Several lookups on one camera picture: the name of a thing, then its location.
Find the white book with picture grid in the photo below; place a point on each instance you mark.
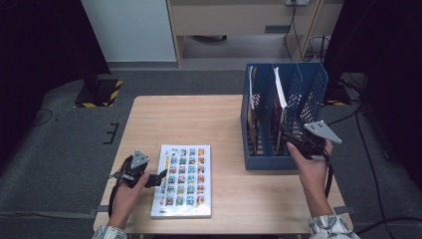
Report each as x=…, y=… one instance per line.
x=185, y=186

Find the person's right hand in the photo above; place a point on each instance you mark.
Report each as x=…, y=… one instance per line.
x=312, y=176

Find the grey tape piece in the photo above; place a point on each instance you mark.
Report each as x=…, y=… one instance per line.
x=101, y=209
x=346, y=209

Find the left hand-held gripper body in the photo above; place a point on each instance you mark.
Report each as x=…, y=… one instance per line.
x=134, y=169

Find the black stand base striped edge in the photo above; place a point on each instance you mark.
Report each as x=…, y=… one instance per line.
x=338, y=98
x=99, y=93

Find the white cabinet panel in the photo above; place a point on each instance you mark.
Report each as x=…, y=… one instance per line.
x=129, y=30

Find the dark object under desk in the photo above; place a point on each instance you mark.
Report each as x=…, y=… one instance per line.
x=209, y=39

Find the person's left hand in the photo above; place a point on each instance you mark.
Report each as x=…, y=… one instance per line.
x=127, y=199

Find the black book with red print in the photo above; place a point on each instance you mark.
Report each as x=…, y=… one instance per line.
x=251, y=89

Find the blue file rack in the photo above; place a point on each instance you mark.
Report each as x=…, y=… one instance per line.
x=265, y=162

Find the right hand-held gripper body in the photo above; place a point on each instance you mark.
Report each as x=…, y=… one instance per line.
x=315, y=142

